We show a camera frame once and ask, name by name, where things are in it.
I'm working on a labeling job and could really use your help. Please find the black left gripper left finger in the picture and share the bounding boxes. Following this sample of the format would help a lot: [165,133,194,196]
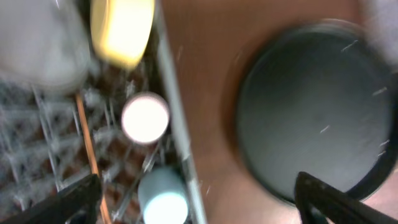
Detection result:
[1,174,102,224]

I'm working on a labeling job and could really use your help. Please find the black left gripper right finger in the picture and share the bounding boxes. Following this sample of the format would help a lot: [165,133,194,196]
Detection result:
[294,172,397,224]

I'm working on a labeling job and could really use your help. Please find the wooden chopstick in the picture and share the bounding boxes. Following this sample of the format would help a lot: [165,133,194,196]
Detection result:
[75,93,112,224]

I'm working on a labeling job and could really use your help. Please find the blue plastic cup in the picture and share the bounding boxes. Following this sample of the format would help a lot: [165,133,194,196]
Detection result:
[137,167,189,224]

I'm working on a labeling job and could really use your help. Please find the pink plastic cup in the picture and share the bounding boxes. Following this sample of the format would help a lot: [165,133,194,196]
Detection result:
[121,91,170,145]

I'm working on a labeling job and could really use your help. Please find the grey-white plate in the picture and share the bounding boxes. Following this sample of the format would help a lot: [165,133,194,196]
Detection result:
[1,0,91,94]

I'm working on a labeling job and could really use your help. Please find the yellow bowl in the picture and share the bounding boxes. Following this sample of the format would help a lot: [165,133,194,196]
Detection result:
[90,0,155,70]

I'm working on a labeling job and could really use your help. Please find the grey plastic dishwasher rack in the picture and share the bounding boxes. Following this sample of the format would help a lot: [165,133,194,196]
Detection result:
[0,0,208,224]

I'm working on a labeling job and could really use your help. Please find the round black tray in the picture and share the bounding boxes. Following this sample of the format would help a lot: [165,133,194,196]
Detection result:
[235,19,397,204]

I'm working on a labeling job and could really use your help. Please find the clear plastic bin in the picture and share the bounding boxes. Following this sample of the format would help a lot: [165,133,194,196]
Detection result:
[362,0,397,70]

